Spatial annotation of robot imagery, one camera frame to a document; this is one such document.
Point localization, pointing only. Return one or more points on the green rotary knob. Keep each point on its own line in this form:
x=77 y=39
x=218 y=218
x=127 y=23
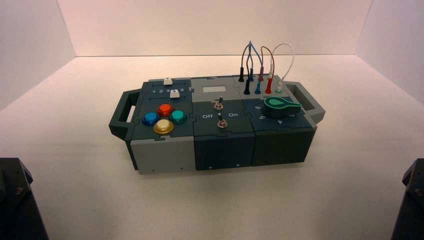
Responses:
x=280 y=106

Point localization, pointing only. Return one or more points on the blue push button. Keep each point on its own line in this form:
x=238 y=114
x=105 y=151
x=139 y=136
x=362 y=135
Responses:
x=150 y=118

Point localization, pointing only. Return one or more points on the metal toggle switch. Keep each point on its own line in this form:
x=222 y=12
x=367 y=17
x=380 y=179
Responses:
x=218 y=104
x=221 y=123

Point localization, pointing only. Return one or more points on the yellow push button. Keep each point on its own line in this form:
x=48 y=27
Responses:
x=163 y=126

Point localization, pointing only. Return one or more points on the white label plate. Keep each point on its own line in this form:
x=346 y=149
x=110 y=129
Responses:
x=214 y=89

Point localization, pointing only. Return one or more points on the red push button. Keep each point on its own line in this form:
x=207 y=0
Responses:
x=165 y=109

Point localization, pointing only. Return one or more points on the teal push button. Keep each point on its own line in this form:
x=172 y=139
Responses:
x=177 y=116

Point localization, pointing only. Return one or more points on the grey and green control box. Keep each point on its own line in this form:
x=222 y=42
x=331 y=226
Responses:
x=222 y=149

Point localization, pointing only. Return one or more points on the white slider knob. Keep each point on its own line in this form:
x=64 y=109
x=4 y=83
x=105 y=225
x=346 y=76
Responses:
x=168 y=81
x=174 y=94

